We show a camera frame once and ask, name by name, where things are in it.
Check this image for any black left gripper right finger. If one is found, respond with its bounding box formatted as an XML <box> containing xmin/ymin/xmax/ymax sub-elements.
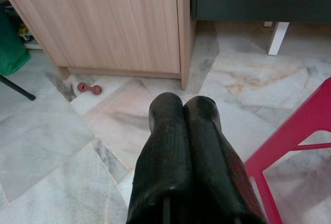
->
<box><xmin>169</xmin><ymin>95</ymin><xmax>268</xmax><ymax>224</ymax></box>

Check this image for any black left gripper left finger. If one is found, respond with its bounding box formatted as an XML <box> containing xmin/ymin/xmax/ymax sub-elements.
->
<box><xmin>126</xmin><ymin>92</ymin><xmax>193</xmax><ymax>224</ymax></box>

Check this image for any small red dumbbell toy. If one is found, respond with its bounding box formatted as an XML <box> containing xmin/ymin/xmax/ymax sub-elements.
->
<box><xmin>77</xmin><ymin>82</ymin><xmax>102</xmax><ymax>94</ymax></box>

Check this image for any light wooden cabinet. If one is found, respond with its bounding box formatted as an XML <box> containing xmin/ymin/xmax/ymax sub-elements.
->
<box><xmin>0</xmin><ymin>0</ymin><xmax>197</xmax><ymax>90</ymax></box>

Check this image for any black metal stand leg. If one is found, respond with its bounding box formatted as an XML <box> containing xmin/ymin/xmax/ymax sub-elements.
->
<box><xmin>0</xmin><ymin>74</ymin><xmax>36</xmax><ymax>101</ymax></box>

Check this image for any green bag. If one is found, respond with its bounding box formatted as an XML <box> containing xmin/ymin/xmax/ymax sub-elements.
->
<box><xmin>0</xmin><ymin>6</ymin><xmax>32</xmax><ymax>77</ymax></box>

